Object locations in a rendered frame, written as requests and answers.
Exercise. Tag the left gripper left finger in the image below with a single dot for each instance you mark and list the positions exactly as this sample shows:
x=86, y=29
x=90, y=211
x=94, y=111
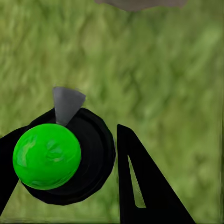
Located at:
x=8, y=177

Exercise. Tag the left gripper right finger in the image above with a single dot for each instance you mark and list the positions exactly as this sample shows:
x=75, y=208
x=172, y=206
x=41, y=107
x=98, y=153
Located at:
x=162, y=204

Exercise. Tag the pesticide atomizer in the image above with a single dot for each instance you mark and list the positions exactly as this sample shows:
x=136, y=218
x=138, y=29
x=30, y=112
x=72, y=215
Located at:
x=67, y=154

